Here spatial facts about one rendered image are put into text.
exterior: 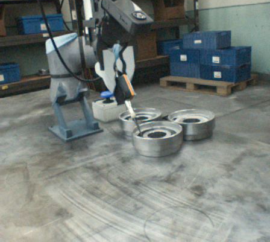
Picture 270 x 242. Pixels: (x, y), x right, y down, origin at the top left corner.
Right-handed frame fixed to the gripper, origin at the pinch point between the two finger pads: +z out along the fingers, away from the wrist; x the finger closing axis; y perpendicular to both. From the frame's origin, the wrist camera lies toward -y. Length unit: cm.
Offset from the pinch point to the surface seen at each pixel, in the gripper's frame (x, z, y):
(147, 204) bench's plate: 10.2, 13.1, -22.1
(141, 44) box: -242, 26, 346
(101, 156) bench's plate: 7.2, 13.1, -1.8
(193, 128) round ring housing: -11.0, 10.2, -9.4
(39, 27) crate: -93, -13, 350
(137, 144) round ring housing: 1.6, 10.6, -7.1
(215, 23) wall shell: -383, 7, 327
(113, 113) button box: -6.6, 11.3, 17.3
